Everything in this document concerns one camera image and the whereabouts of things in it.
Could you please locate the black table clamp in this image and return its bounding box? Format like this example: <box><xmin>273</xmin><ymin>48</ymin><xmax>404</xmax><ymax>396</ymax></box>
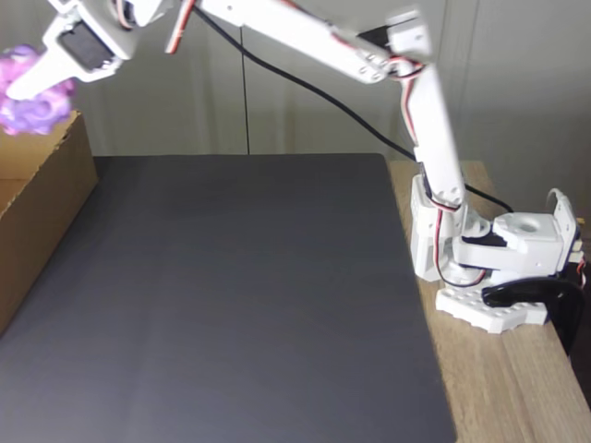
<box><xmin>481</xmin><ymin>276</ymin><xmax>587</xmax><ymax>356</ymax></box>

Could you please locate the dark grey table mat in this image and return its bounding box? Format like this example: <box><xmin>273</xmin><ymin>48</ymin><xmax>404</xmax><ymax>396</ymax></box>
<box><xmin>0</xmin><ymin>153</ymin><xmax>458</xmax><ymax>443</ymax></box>

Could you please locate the pink purple bumpy ball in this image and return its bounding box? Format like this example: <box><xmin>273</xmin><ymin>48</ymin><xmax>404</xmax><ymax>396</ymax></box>
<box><xmin>0</xmin><ymin>44</ymin><xmax>78</xmax><ymax>137</ymax></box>

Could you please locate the black camera cable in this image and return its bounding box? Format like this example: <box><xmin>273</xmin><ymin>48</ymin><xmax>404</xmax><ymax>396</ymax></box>
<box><xmin>187</xmin><ymin>4</ymin><xmax>521</xmax><ymax>216</ymax></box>

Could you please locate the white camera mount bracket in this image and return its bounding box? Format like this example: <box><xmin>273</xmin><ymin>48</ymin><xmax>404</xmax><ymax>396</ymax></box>
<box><xmin>47</xmin><ymin>0</ymin><xmax>87</xmax><ymax>15</ymax></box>

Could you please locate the brown cardboard box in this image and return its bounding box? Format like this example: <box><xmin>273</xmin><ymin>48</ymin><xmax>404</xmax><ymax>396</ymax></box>
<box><xmin>0</xmin><ymin>109</ymin><xmax>100</xmax><ymax>339</ymax></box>

